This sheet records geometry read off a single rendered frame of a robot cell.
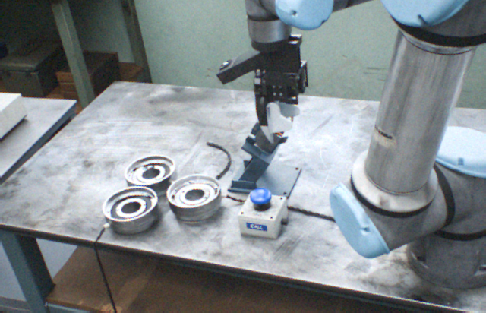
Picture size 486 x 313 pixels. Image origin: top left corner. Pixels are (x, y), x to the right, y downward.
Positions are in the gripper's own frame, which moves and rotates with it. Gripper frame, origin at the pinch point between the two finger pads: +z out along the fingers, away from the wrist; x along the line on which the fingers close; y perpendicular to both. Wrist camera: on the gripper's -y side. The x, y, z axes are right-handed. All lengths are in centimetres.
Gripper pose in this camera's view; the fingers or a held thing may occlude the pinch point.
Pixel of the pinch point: (270, 131)
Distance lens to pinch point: 122.6
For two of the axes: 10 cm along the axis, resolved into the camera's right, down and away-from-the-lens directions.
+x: 3.4, -5.5, 7.6
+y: 9.3, 0.9, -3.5
